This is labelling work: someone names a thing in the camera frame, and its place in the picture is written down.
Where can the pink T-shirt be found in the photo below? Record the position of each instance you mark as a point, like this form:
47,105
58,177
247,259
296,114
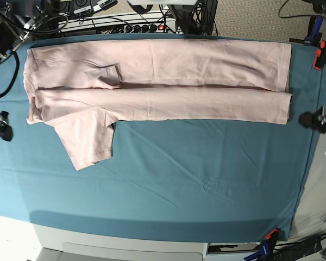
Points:
81,89

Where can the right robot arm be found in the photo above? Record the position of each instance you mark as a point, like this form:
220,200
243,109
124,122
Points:
19,20

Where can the orange black clamp top right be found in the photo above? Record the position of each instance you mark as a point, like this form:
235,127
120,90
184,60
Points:
320,56

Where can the blue black clamp top right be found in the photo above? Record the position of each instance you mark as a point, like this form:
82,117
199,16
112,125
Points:
314,35

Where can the teal table cloth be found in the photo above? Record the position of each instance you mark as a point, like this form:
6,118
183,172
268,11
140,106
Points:
204,181

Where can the white cabinet under table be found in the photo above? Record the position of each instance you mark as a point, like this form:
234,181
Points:
117,248

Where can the orange blue clamp bottom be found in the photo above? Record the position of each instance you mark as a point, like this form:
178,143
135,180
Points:
266,248

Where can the white power strip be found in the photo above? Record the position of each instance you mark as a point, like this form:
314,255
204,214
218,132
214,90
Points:
116,25

